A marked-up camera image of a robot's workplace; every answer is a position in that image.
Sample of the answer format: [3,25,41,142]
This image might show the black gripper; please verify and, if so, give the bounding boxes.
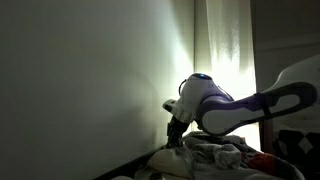
[166,116,189,149]

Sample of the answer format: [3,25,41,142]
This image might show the clear plastic bag with clothes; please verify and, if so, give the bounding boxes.
[146,130,306,180]

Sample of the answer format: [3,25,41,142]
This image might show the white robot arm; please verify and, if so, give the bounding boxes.
[163,55,320,148]

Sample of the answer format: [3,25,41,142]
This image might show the white quilted cushion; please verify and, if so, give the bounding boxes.
[134,149,193,180]

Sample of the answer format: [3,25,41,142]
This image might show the grey fuzzy garment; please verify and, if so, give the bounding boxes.
[184,137,242,170]

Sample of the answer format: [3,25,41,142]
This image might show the orange garment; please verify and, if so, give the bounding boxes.
[247,153,275,175]

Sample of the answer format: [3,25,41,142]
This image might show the white sheer curtain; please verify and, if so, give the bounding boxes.
[194,0,261,151]

